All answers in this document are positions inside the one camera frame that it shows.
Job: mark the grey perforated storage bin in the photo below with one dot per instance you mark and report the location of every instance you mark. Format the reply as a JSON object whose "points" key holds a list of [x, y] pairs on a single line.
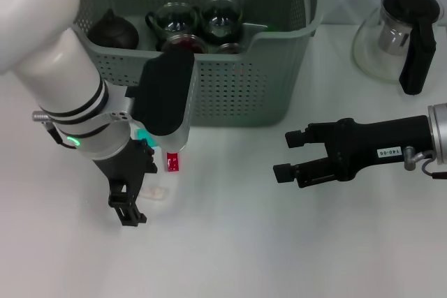
{"points": [[244, 95]]}

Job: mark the green toy brick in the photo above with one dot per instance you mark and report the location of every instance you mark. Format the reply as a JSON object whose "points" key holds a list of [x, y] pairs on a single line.
{"points": [[271, 27]]}

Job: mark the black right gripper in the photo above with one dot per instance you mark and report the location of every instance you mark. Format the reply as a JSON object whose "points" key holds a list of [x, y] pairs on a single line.
{"points": [[366, 144]]}

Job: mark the white toy brick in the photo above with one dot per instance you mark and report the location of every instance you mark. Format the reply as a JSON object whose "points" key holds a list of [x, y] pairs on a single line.
{"points": [[155, 193]]}

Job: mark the glass teacup with black base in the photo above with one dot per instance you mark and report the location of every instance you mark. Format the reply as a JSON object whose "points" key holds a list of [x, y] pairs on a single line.
{"points": [[229, 49], [221, 19], [174, 41], [173, 19]]}

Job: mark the black ceramic teapot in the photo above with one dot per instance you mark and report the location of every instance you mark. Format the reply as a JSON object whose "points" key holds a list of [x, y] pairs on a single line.
{"points": [[113, 34]]}

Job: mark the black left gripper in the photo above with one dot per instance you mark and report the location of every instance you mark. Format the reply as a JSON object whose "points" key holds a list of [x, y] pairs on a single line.
{"points": [[125, 169]]}

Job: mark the dark red toy brick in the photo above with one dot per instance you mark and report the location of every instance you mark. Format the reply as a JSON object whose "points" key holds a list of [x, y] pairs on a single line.
{"points": [[173, 163]]}

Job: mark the teal toy brick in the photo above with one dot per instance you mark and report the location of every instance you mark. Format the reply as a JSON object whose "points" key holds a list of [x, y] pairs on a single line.
{"points": [[141, 134]]}

